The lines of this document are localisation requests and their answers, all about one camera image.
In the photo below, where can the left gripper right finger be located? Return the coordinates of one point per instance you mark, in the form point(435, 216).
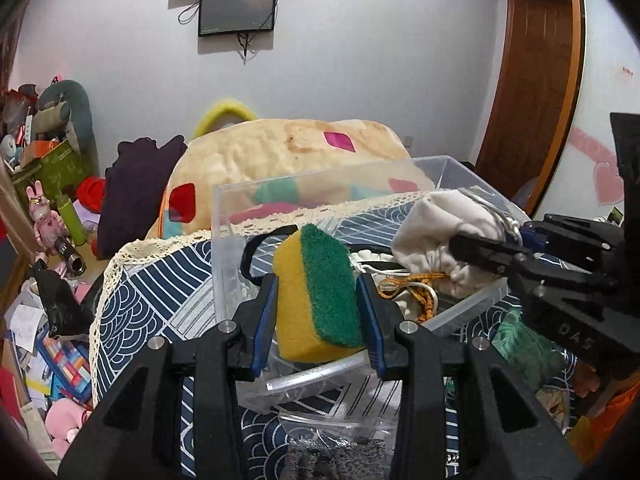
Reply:
point(503, 431)

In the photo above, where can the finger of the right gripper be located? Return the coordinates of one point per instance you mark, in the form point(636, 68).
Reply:
point(488, 255)
point(536, 237)

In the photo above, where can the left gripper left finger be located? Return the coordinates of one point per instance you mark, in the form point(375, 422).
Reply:
point(134, 431)

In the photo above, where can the white drawstring pouch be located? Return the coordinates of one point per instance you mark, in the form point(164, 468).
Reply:
point(421, 243)

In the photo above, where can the green knitted cloth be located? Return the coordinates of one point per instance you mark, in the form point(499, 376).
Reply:
point(535, 358)

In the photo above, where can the grey knitted cloth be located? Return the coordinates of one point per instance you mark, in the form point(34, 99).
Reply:
point(324, 457)

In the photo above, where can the yellow green sponge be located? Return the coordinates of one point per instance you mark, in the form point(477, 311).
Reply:
point(318, 319)

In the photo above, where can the white bag with black straps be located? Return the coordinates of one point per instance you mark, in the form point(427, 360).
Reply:
point(262, 246)

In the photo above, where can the white sliding door with hearts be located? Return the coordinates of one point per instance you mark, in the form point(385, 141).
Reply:
point(586, 182)

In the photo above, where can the pink plush toy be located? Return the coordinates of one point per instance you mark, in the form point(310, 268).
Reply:
point(64, 420)

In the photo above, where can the floral patterned cloth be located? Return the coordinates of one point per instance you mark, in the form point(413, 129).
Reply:
point(558, 403)

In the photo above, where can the colorful book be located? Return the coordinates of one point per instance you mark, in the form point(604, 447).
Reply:
point(69, 362)

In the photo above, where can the clear plastic storage box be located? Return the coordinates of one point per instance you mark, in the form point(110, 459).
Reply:
point(346, 388)

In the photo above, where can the brown wooden wardrobe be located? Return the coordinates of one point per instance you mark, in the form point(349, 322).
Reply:
point(535, 99)

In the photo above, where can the blue patterned tablecloth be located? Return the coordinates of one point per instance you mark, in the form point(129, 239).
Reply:
point(166, 289)

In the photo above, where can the black flashlight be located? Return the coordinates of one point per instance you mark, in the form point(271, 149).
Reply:
point(69, 254)

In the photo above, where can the green bottle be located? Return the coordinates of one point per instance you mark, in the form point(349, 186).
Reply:
point(71, 220)

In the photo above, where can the pink rabbit doll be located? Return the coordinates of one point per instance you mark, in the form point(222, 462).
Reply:
point(48, 224)

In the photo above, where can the red cloth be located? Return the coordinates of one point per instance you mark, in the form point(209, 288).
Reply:
point(90, 194)

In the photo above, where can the beige patchwork blanket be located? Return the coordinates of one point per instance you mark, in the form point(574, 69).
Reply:
point(273, 148)

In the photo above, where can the dark purple garment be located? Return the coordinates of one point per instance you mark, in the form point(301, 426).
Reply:
point(134, 188)

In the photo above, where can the green storage box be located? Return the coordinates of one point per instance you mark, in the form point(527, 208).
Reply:
point(60, 171)

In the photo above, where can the grey green plush toy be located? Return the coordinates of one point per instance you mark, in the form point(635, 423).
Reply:
point(64, 106)

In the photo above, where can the small wall monitor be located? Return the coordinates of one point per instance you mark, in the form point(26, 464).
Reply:
point(227, 17)

